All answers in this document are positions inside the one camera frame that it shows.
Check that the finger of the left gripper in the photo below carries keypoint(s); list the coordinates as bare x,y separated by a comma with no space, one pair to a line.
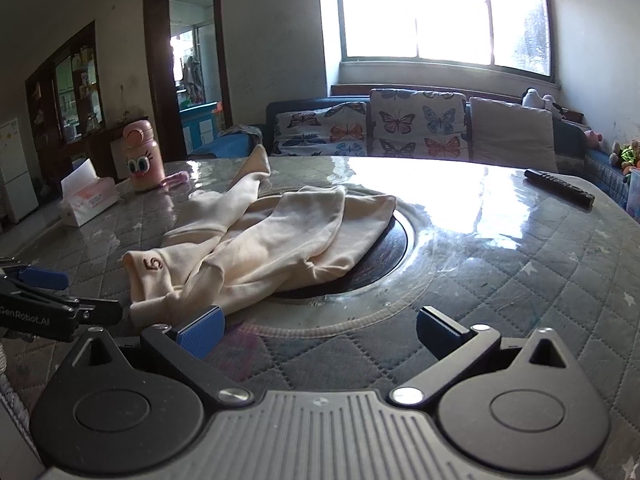
39,278

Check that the plain beige cushion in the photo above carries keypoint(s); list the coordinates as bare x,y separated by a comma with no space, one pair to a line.
511,135

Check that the dark blue sofa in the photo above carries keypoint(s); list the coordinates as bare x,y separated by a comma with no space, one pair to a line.
573,154

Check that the white refrigerator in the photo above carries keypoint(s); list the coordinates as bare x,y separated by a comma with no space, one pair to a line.
18,195

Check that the round black stove plate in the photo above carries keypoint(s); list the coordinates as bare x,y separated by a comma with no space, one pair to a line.
383,257

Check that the butterfly cushion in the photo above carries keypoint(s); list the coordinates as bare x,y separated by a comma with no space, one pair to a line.
339,130
418,124

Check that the black remote control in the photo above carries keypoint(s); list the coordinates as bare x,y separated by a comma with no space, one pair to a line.
560,188

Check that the middle butterfly cushion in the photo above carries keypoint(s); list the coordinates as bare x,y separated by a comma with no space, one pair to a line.
418,124

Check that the dark wooden cabinet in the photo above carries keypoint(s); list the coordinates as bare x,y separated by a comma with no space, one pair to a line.
66,115

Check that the cream long-sleeve garment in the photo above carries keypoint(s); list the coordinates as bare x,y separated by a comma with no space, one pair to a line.
232,249

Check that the window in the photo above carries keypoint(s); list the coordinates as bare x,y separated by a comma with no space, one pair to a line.
512,35

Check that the tissue pack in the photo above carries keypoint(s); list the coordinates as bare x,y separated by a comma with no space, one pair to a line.
85,195

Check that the pink cartoon water bottle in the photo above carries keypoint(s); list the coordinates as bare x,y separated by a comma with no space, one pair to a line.
143,159

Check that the dark door frame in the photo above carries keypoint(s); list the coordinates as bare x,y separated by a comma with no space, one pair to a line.
184,47

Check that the left butterfly cushion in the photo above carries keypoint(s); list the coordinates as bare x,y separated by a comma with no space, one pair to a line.
339,130

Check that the white plush toy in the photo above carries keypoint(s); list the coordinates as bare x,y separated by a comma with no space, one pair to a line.
532,98

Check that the blue blanket on sofa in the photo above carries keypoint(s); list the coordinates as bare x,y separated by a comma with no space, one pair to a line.
236,142

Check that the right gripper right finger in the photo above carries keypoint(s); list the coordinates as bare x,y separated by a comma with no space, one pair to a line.
459,350

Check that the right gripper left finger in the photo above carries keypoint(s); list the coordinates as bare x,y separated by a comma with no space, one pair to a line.
178,352

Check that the colourful plush toys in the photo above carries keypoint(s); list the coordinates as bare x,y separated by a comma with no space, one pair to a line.
625,157

